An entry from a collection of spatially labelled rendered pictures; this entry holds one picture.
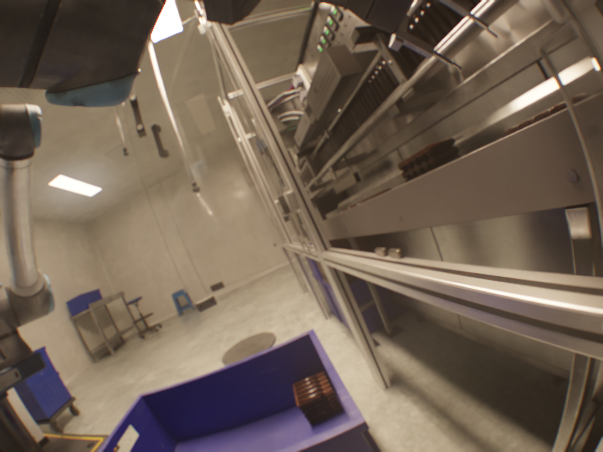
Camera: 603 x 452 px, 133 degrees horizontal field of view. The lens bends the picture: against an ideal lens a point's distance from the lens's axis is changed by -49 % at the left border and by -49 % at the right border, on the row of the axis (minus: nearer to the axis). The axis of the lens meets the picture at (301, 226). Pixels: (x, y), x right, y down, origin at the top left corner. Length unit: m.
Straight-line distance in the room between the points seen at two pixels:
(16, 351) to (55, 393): 1.61
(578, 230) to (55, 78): 0.44
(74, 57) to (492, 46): 0.74
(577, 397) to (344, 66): 0.77
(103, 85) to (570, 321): 0.38
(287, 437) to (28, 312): 0.92
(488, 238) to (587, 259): 0.44
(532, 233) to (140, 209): 5.94
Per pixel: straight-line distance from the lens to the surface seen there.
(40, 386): 2.55
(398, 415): 0.96
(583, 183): 0.24
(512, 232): 0.63
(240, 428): 0.87
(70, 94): 0.25
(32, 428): 1.43
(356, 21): 1.25
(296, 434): 0.74
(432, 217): 0.37
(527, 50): 0.51
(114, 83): 0.25
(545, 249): 0.60
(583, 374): 0.36
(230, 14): 0.19
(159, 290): 5.84
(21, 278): 1.01
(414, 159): 0.43
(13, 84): 0.26
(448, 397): 0.95
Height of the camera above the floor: 0.71
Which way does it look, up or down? 1 degrees down
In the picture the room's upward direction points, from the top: 25 degrees counter-clockwise
